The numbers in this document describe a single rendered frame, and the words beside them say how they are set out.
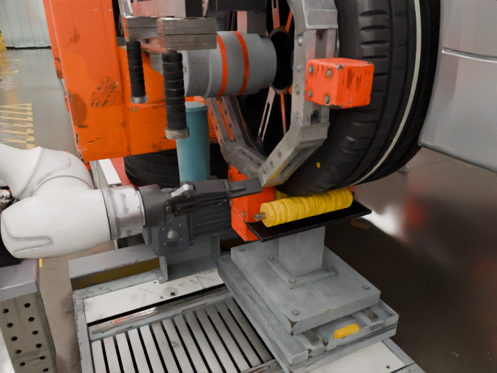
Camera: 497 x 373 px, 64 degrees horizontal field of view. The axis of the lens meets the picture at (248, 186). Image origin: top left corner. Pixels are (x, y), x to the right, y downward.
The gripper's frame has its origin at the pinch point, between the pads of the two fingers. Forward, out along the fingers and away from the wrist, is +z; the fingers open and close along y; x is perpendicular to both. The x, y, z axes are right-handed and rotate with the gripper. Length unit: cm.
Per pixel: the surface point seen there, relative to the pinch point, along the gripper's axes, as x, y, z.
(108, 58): 59, -32, -14
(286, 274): -15.5, -41.4, 22.7
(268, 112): 24.7, -14.6, 20.4
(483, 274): -37, -53, 111
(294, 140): 4.1, 9.7, 8.9
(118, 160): 68, -121, -7
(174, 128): 11.1, 7.2, -12.2
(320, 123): 5.2, 13.1, 13.3
